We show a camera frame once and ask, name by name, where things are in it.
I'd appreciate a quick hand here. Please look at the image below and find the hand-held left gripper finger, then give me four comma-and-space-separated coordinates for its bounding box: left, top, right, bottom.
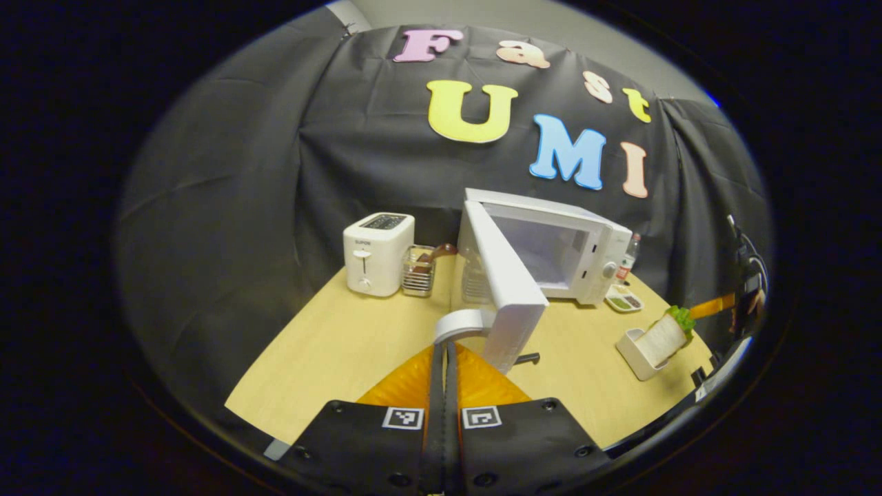
279, 343, 446, 496
446, 343, 613, 496

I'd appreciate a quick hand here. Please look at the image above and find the metal mesh utensil holder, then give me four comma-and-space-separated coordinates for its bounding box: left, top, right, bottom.
402, 242, 458, 298

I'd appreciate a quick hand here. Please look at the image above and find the white divided dish of beans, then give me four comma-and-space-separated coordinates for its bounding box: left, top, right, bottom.
605, 285, 644, 314

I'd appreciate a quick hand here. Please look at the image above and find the white toaster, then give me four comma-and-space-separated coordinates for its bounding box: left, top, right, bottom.
343, 212, 416, 298

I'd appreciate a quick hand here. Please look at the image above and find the black backdrop cloth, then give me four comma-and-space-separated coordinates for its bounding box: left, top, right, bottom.
114, 24, 776, 414

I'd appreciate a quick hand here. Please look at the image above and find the white plastic tray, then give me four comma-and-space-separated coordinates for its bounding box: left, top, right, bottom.
615, 327, 679, 382

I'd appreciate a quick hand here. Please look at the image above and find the white microwave oven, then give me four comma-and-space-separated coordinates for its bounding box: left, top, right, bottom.
434, 188, 633, 374

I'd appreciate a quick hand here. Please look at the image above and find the clear red-label water bottle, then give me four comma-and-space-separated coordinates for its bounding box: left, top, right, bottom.
615, 233, 642, 285

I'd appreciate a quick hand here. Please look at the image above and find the sandwich with green lettuce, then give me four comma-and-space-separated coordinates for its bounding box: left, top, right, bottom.
637, 305, 697, 366

